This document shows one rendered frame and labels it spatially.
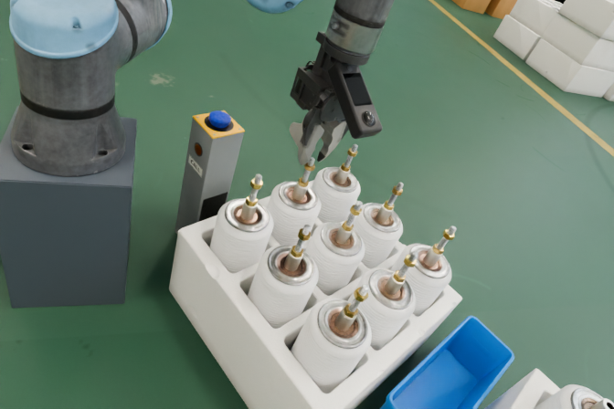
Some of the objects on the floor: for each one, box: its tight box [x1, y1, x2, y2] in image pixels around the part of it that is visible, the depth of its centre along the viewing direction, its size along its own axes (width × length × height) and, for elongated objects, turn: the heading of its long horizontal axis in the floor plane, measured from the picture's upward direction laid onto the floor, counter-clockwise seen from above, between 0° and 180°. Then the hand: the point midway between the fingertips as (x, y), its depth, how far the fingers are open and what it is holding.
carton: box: [485, 0, 530, 19], centre depth 399 cm, size 30×24×30 cm
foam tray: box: [169, 180, 462, 409], centre depth 84 cm, size 39×39×18 cm
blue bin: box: [380, 316, 514, 409], centre depth 80 cm, size 30×11×12 cm, turn 112°
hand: (314, 159), depth 74 cm, fingers open, 3 cm apart
